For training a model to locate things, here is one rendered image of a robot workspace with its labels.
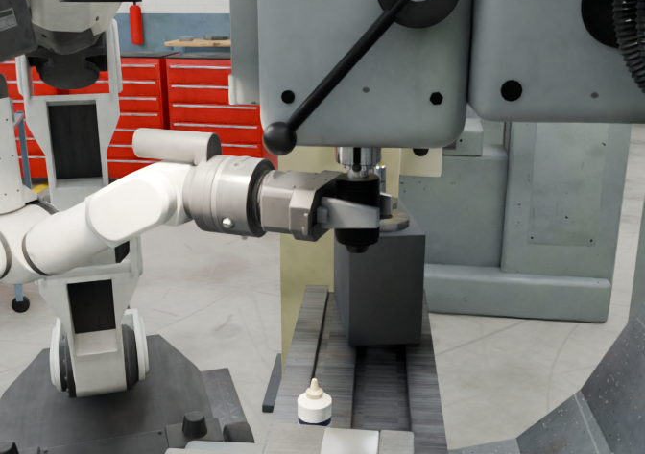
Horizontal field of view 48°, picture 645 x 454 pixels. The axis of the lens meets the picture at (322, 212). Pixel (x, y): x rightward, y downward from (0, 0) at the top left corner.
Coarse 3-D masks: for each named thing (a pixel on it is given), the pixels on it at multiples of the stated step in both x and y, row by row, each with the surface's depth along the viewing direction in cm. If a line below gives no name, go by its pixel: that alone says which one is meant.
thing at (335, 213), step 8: (328, 200) 75; (336, 200) 75; (344, 200) 75; (320, 208) 75; (328, 208) 75; (336, 208) 75; (344, 208) 75; (352, 208) 74; (360, 208) 74; (368, 208) 74; (376, 208) 74; (320, 216) 75; (328, 216) 75; (336, 216) 75; (344, 216) 75; (352, 216) 75; (360, 216) 74; (368, 216) 74; (376, 216) 74; (328, 224) 76; (336, 224) 75; (344, 224) 75; (352, 224) 75; (360, 224) 74; (368, 224) 74; (376, 224) 74
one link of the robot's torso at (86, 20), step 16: (32, 0) 96; (48, 0) 95; (32, 16) 99; (48, 16) 98; (64, 16) 99; (80, 16) 101; (96, 16) 104; (112, 16) 117; (48, 32) 106; (64, 32) 108; (80, 32) 110; (96, 32) 114; (48, 48) 115; (64, 48) 113; (80, 48) 116
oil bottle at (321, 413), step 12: (312, 384) 86; (300, 396) 87; (312, 396) 85; (324, 396) 86; (300, 408) 86; (312, 408) 85; (324, 408) 85; (300, 420) 86; (312, 420) 85; (324, 420) 86
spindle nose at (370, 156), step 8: (336, 152) 75; (344, 152) 74; (352, 152) 74; (368, 152) 74; (376, 152) 74; (336, 160) 76; (344, 160) 74; (352, 160) 74; (368, 160) 74; (376, 160) 75
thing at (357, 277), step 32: (384, 224) 114; (416, 224) 118; (352, 256) 113; (384, 256) 113; (416, 256) 114; (352, 288) 114; (384, 288) 115; (416, 288) 115; (352, 320) 116; (384, 320) 116; (416, 320) 117
